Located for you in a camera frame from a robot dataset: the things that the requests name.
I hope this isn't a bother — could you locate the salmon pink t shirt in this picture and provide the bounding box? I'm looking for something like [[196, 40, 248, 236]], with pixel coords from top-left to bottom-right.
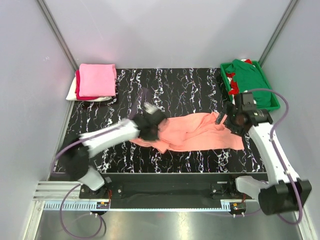
[[131, 112, 244, 154]]

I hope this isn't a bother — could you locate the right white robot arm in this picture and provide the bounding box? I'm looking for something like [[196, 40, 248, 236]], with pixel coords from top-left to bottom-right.
[[215, 102, 312, 216]]

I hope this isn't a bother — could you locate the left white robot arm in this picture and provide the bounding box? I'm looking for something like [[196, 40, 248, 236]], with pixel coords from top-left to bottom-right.
[[56, 109, 167, 198]]

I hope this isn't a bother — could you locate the red and white shirt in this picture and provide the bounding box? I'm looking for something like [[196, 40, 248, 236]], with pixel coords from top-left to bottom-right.
[[224, 62, 248, 101]]

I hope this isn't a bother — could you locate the green plastic bin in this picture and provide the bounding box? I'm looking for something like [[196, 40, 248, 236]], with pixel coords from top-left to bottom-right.
[[220, 59, 280, 112]]

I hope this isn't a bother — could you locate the green t shirt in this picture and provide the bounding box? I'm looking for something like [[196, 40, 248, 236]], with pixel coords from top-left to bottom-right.
[[232, 59, 272, 109]]

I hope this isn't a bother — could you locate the light pink folded shirt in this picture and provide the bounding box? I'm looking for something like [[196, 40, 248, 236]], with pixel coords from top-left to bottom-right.
[[79, 63, 117, 97]]

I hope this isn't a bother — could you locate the white folded shirt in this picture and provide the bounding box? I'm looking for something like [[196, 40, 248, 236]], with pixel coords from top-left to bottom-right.
[[66, 77, 112, 102]]

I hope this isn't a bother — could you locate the right circuit board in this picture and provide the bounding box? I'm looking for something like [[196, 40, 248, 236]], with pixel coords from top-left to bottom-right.
[[231, 202, 247, 211]]

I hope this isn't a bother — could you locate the circuit board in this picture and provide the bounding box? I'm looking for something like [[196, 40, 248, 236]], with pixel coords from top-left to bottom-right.
[[231, 202, 247, 211], [96, 201, 110, 209]]

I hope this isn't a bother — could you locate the left circuit board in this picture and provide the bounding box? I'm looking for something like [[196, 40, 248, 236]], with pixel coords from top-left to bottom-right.
[[96, 201, 110, 209]]

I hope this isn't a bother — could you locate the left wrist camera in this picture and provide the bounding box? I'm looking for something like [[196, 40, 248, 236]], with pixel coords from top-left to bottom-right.
[[143, 101, 159, 115]]

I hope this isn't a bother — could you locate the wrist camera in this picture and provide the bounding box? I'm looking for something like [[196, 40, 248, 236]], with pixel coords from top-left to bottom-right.
[[234, 92, 257, 112], [143, 101, 159, 115]]

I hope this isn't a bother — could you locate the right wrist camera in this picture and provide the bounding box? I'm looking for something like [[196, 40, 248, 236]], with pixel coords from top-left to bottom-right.
[[234, 92, 257, 112]]

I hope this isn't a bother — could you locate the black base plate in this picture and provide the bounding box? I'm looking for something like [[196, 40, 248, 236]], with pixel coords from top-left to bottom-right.
[[79, 173, 245, 200]]

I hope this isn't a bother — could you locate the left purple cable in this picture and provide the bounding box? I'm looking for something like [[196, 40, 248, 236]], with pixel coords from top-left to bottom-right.
[[49, 87, 148, 238]]

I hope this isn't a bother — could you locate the aluminium frame rail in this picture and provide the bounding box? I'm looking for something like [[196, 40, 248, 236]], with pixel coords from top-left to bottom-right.
[[32, 181, 305, 213]]

